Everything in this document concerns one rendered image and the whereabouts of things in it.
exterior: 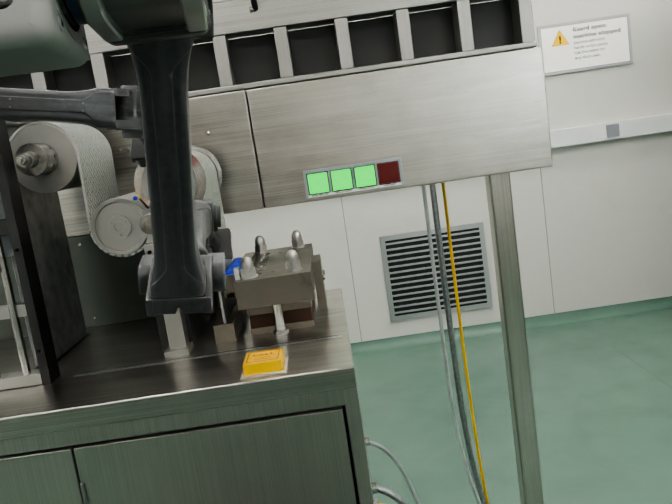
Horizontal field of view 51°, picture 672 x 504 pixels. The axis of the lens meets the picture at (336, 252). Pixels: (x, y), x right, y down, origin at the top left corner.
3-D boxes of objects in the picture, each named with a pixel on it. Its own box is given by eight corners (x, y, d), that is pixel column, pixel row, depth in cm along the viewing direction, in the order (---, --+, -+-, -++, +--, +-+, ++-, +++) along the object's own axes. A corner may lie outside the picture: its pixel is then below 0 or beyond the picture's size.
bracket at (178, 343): (164, 359, 144) (136, 211, 139) (171, 350, 150) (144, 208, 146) (188, 355, 144) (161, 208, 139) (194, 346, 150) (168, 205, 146)
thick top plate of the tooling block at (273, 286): (238, 310, 146) (233, 282, 145) (255, 274, 186) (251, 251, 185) (314, 299, 146) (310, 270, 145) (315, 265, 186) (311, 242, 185)
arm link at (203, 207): (224, 259, 90) (136, 262, 88) (226, 301, 91) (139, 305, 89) (223, 196, 131) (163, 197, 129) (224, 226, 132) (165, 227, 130)
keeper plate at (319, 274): (318, 308, 164) (311, 262, 162) (318, 298, 173) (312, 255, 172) (329, 306, 164) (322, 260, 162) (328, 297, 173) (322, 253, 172)
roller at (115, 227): (96, 259, 147) (85, 202, 146) (128, 241, 173) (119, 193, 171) (153, 250, 147) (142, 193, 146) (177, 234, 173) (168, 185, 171)
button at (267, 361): (244, 377, 125) (242, 364, 124) (248, 365, 132) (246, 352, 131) (283, 372, 125) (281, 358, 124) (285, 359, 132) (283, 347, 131)
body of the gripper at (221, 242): (234, 260, 143) (226, 247, 136) (184, 267, 143) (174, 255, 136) (231, 231, 145) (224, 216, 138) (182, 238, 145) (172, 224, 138)
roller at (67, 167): (16, 197, 146) (1, 129, 144) (59, 189, 171) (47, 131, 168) (83, 187, 146) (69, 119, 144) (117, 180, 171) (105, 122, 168)
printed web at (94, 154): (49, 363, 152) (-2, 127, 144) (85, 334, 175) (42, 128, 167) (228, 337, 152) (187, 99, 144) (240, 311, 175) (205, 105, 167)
